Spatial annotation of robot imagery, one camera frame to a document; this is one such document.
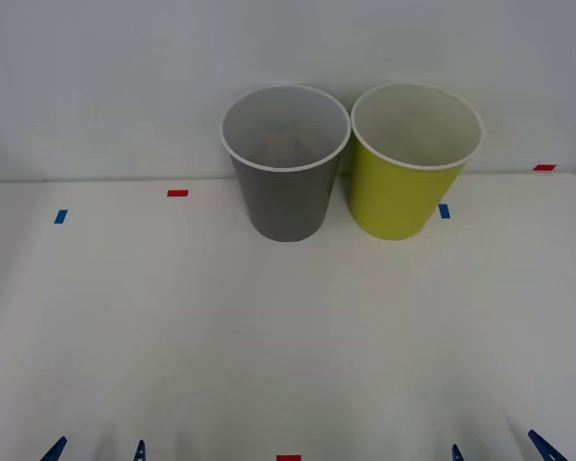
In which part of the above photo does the yellow-green plastic waste bin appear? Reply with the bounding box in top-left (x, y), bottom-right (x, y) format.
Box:
top-left (348, 81), bottom-right (486, 242)

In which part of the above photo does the grey plastic waste bin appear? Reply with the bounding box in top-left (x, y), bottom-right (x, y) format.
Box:
top-left (219, 84), bottom-right (352, 243)

